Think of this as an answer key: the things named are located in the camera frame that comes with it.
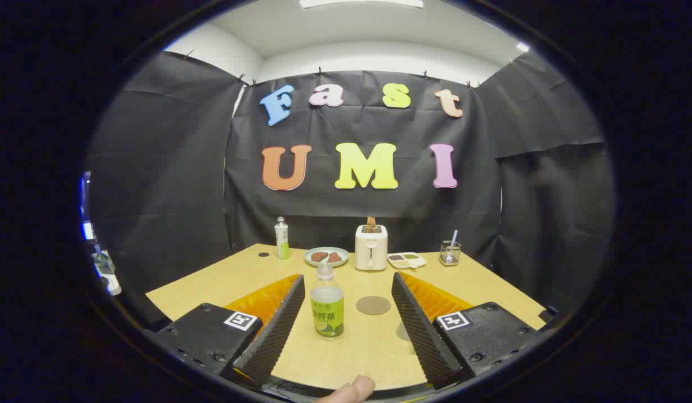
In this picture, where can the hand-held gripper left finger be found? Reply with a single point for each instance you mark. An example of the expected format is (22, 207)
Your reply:
(278, 330)

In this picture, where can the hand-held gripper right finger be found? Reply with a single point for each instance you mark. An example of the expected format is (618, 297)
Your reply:
(424, 336)

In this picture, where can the green label juice bottle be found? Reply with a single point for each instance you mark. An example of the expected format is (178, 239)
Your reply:
(327, 319)

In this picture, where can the round brown coaster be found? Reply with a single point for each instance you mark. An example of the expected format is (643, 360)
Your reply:
(373, 305)

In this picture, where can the white and green drink bottle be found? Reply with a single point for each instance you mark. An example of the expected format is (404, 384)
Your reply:
(282, 240)

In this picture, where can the wooden table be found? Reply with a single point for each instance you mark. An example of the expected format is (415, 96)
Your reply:
(346, 358)

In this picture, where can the white divided snack tray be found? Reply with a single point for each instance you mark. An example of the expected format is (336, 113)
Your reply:
(407, 263)

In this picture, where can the pale green plate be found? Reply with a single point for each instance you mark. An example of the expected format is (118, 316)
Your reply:
(308, 256)

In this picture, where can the brown food piece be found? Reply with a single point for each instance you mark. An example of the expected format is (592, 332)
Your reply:
(319, 257)
(335, 258)

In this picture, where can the white toaster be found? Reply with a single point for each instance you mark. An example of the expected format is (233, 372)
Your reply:
(371, 249)

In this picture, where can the white straw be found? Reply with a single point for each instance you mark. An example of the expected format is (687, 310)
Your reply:
(454, 238)

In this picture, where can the blue and white clutter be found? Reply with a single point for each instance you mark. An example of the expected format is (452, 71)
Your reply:
(105, 268)

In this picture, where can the long ceiling light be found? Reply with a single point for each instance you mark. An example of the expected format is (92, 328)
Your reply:
(359, 3)

